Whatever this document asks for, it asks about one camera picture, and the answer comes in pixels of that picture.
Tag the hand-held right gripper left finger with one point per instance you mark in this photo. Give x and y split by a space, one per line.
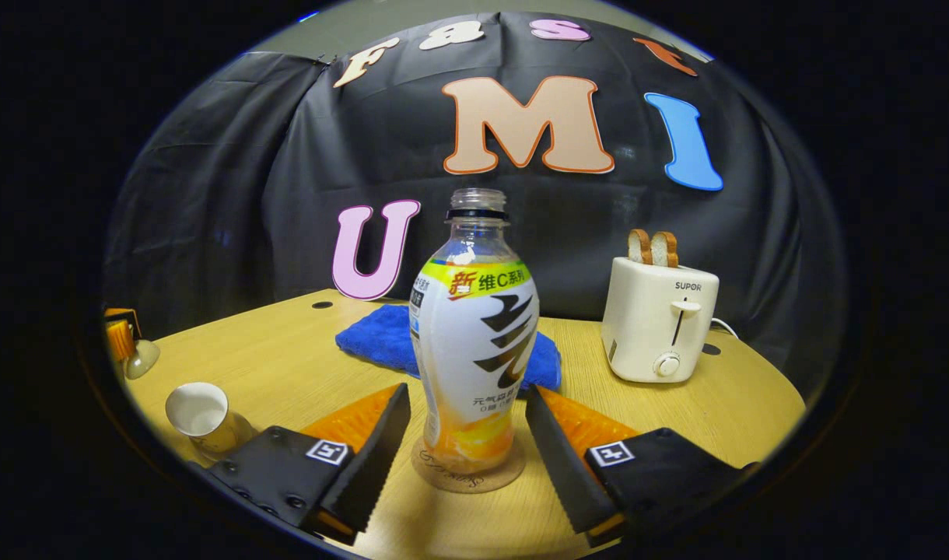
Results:
377 451

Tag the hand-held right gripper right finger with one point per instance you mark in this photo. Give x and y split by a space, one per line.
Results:
560 459

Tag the toast bread slice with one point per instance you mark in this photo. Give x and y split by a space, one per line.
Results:
666 250
639 247

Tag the round cork coaster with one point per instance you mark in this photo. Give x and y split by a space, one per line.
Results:
474 482

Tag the clear water bottle white label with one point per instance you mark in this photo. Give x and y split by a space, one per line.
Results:
474 342

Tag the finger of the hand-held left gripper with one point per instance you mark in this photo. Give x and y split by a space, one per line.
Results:
121 341

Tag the blue towel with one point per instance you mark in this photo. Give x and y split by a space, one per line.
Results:
373 338

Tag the white toaster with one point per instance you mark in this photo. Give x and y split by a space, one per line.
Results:
653 327

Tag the black backdrop cloth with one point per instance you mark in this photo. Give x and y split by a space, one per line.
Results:
249 194

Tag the white teacup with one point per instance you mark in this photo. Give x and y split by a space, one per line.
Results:
198 408

